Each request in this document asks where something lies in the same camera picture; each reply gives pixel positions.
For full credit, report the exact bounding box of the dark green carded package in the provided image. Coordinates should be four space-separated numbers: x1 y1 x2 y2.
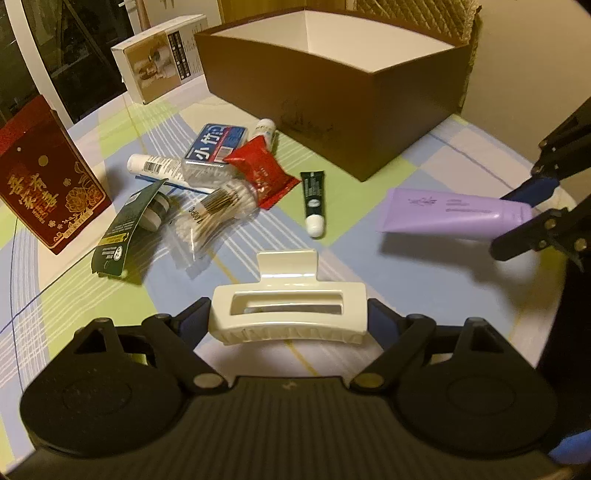
91 179 170 279

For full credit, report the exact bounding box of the cream white hair claw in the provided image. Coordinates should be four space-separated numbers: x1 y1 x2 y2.
208 249 368 345

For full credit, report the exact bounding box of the purple cosmetic tube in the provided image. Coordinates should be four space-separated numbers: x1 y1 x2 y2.
377 188 533 241

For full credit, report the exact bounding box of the cotton swabs plastic bag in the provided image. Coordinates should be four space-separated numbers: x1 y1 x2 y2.
165 179 259 271

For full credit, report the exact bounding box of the white barcode tube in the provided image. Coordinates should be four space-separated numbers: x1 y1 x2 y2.
126 154 193 190

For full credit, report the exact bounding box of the small green black tube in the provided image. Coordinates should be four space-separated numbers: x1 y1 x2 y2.
301 171 325 238

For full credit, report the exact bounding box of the red snack packet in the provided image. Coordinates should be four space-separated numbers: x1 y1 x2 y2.
224 136 300 210

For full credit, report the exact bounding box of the small white bottle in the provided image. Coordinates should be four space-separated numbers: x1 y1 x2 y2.
252 118 276 152

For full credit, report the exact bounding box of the checked tablecloth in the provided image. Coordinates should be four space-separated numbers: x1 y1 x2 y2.
1 79 566 470

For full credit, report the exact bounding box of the quilted olive chair cover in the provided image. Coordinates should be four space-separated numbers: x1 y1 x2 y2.
385 0 484 116

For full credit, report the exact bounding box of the red gold gift box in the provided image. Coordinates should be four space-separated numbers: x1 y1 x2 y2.
1 95 111 255

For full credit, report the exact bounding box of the brown cardboard storage box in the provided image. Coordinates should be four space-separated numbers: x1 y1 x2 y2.
195 7 471 181

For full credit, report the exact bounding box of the white product box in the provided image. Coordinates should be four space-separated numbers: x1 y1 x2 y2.
111 14 208 105

